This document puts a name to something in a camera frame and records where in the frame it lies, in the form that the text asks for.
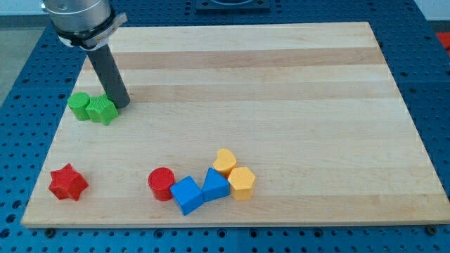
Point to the blue cube block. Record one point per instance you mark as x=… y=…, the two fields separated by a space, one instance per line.
x=187 y=194

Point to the red star block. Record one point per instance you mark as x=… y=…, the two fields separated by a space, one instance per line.
x=67 y=183

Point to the wooden board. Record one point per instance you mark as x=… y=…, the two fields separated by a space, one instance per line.
x=311 y=109

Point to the yellow heart block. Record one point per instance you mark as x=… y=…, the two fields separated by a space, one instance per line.
x=225 y=162

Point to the green cylinder block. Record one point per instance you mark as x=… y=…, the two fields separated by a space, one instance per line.
x=78 y=103

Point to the red cylinder block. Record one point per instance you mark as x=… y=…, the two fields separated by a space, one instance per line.
x=160 y=181

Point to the yellow hexagon block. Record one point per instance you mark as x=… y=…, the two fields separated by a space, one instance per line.
x=242 y=183

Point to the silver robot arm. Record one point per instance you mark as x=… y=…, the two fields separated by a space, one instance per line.
x=87 y=24

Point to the blue triangle block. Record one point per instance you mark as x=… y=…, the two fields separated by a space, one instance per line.
x=215 y=186

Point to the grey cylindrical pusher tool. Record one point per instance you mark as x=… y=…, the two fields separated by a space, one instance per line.
x=109 y=76

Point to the green star block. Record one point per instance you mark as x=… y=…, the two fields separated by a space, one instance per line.
x=101 y=110

